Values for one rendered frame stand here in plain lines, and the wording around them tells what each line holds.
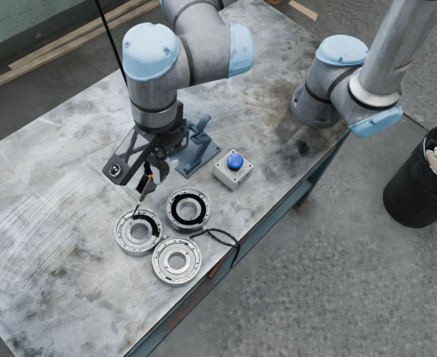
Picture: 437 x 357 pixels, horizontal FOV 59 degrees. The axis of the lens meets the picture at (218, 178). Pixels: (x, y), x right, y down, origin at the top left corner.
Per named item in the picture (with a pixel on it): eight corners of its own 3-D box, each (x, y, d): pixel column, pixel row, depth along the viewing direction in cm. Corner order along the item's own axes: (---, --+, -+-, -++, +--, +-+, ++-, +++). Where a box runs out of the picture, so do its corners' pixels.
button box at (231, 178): (232, 192, 96) (235, 182, 92) (212, 173, 98) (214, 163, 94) (253, 173, 100) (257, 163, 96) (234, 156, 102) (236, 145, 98)
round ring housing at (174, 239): (189, 296, 83) (190, 291, 79) (144, 277, 84) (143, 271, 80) (207, 252, 88) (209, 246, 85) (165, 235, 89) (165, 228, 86)
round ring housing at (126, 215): (110, 253, 86) (108, 247, 82) (123, 211, 91) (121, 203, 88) (157, 261, 86) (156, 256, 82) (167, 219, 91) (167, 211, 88)
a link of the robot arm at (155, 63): (192, 51, 51) (128, 64, 49) (189, 105, 61) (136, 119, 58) (172, 13, 54) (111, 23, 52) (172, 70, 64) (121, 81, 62)
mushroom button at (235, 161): (233, 179, 95) (236, 168, 91) (222, 169, 96) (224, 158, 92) (243, 170, 97) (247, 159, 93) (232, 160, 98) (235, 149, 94)
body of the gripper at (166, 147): (189, 149, 76) (191, 109, 66) (156, 175, 73) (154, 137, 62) (162, 125, 78) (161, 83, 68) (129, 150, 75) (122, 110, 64)
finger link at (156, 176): (183, 178, 83) (181, 151, 76) (163, 195, 81) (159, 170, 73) (173, 169, 84) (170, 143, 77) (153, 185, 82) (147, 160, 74)
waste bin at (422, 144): (421, 248, 182) (484, 210, 145) (362, 202, 192) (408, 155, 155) (452, 203, 197) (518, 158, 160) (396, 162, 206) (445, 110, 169)
